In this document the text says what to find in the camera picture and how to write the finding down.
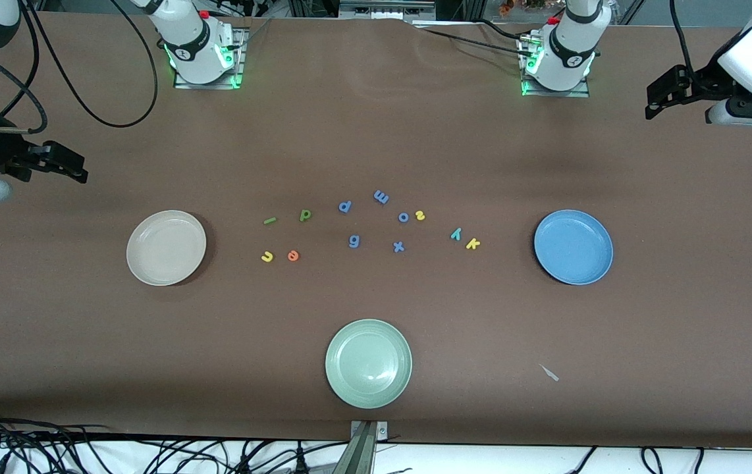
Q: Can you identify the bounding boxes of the beige round plate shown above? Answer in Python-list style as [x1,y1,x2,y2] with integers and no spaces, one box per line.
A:
[126,210,207,286]

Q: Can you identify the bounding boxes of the blue round plate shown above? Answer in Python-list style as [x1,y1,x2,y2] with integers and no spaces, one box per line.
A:
[534,209,614,286]

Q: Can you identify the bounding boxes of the orange background object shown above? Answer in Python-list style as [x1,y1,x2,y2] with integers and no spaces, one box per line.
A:
[497,0,551,15]

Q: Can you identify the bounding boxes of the brown table cover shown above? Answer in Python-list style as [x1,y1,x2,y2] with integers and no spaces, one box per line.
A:
[0,10,752,450]

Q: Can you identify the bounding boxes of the pale green round plate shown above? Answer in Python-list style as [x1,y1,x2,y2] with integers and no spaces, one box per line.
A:
[325,319,413,409]

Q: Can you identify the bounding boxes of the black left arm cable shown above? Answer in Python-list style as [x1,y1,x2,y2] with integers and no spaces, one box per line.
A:
[669,0,706,90]

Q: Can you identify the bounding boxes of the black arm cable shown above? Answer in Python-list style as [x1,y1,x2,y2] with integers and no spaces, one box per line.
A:
[0,0,159,134]
[669,0,706,90]

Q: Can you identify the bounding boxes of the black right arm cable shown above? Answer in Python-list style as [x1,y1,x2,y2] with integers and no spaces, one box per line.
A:
[0,0,159,134]

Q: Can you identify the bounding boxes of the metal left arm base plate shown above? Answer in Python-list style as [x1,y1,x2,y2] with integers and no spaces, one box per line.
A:
[519,34,591,99]

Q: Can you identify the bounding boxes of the black base power cable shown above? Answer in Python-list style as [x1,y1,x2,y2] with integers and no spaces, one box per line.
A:
[412,23,531,60]

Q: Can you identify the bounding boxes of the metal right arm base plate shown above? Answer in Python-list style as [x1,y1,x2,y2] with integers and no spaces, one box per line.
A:
[173,28,246,90]

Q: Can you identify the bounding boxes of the thick black floor cable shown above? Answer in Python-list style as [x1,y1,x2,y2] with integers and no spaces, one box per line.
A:
[0,427,115,442]

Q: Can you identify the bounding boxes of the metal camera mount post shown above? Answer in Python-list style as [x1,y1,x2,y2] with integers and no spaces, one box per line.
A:
[333,420,390,474]

